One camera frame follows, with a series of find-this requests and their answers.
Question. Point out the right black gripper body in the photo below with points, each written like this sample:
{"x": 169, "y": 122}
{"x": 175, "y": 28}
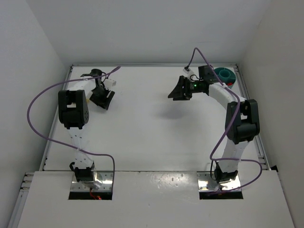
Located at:
{"x": 185, "y": 87}

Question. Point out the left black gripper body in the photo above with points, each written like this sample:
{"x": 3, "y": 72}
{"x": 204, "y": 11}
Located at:
{"x": 101, "y": 96}

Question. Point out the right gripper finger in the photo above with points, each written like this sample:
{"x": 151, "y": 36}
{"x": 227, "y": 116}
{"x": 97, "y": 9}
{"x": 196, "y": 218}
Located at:
{"x": 180, "y": 89}
{"x": 182, "y": 98}

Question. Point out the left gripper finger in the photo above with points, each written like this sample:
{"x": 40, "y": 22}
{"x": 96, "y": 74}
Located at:
{"x": 97, "y": 100}
{"x": 107, "y": 99}

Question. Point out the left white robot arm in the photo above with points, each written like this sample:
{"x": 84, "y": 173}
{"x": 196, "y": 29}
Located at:
{"x": 73, "y": 113}

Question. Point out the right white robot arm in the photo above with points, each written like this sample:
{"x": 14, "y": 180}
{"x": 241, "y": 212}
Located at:
{"x": 242, "y": 117}

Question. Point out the teal divided round container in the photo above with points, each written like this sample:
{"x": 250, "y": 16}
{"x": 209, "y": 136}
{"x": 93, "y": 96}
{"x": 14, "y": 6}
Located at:
{"x": 225, "y": 75}

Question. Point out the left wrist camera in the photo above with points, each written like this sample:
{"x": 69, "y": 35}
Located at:
{"x": 109, "y": 83}

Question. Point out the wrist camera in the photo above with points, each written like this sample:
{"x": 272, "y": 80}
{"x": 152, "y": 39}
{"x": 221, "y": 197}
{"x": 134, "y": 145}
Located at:
{"x": 109, "y": 83}
{"x": 188, "y": 72}

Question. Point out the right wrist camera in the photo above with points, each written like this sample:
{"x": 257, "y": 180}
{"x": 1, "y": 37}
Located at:
{"x": 188, "y": 72}

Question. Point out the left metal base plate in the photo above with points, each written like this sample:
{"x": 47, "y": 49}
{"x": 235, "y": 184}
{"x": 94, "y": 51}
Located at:
{"x": 102, "y": 183}

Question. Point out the metal base plate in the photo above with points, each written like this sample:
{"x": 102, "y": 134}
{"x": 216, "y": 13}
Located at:
{"x": 102, "y": 183}
{"x": 206, "y": 183}

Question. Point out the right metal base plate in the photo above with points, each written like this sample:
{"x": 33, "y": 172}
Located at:
{"x": 206, "y": 183}

